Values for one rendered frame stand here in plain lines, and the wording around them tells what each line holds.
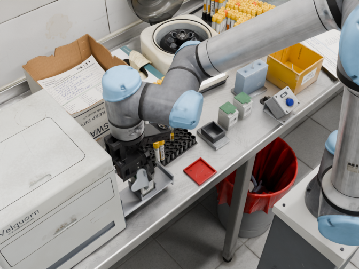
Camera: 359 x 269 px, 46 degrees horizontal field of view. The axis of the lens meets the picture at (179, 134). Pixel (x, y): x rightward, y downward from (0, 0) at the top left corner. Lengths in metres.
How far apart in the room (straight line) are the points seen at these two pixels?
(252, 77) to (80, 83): 0.55
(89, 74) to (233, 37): 0.70
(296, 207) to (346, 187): 0.31
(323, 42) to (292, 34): 0.90
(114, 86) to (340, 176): 0.44
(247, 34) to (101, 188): 0.43
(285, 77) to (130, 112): 0.73
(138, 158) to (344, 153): 0.43
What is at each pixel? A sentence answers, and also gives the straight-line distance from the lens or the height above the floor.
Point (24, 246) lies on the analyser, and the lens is 0.90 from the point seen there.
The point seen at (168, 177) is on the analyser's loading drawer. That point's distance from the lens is 1.13.
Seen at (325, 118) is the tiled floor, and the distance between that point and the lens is 2.66.
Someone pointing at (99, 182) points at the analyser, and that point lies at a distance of 0.89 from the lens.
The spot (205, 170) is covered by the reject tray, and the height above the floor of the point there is 0.88.
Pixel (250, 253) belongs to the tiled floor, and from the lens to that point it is 2.06.
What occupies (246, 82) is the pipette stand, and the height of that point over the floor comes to 0.95.
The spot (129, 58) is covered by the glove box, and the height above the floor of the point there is 0.96.
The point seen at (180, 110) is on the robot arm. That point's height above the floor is 1.29.
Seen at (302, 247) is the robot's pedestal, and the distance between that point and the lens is 1.21.
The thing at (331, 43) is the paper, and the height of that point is 0.89.
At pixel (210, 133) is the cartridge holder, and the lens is 1.26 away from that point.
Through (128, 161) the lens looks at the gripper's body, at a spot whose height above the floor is 1.10.
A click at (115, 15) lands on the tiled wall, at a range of 1.56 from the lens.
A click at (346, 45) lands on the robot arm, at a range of 0.60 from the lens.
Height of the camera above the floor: 1.84
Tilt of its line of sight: 49 degrees down
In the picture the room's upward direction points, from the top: straight up
